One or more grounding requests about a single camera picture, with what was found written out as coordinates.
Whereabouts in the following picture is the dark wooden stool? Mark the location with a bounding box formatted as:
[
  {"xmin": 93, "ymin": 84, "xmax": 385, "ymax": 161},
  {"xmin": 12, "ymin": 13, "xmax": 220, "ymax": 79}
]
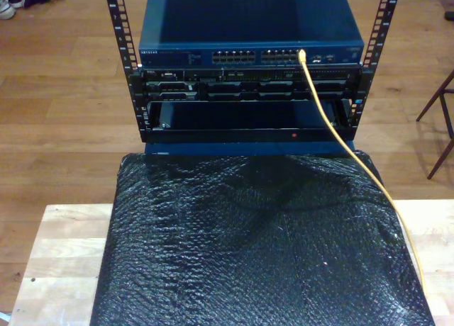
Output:
[{"xmin": 416, "ymin": 69, "xmax": 454, "ymax": 181}]

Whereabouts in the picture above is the black rack server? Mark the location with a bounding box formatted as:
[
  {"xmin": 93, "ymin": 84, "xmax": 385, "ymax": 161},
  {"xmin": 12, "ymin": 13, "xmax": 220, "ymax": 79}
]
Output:
[{"xmin": 129, "ymin": 66, "xmax": 362, "ymax": 103}]

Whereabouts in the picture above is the black bubble wrap mat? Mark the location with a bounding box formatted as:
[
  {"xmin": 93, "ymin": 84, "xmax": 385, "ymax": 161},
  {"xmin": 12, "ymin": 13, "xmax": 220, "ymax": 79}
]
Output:
[{"xmin": 89, "ymin": 150, "xmax": 436, "ymax": 326}]

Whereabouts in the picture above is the blue network switch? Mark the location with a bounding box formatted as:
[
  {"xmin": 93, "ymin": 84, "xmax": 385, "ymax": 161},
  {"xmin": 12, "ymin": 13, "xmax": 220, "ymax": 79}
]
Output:
[{"xmin": 138, "ymin": 0, "xmax": 365, "ymax": 70}]

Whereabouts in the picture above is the yellow network cable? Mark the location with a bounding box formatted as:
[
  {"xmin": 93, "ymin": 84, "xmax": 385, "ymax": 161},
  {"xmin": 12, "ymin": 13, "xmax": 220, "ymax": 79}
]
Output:
[{"xmin": 297, "ymin": 48, "xmax": 428, "ymax": 291}]

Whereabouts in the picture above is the black perforated rack post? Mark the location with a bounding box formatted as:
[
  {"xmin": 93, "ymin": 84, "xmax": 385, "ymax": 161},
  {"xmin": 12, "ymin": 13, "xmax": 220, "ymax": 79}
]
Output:
[
  {"xmin": 349, "ymin": 0, "xmax": 404, "ymax": 142},
  {"xmin": 102, "ymin": 0, "xmax": 152, "ymax": 142}
]

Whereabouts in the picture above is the white sneaker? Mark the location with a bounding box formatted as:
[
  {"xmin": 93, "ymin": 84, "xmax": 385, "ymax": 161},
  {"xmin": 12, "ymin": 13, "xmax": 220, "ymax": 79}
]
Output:
[{"xmin": 0, "ymin": 0, "xmax": 17, "ymax": 21}]

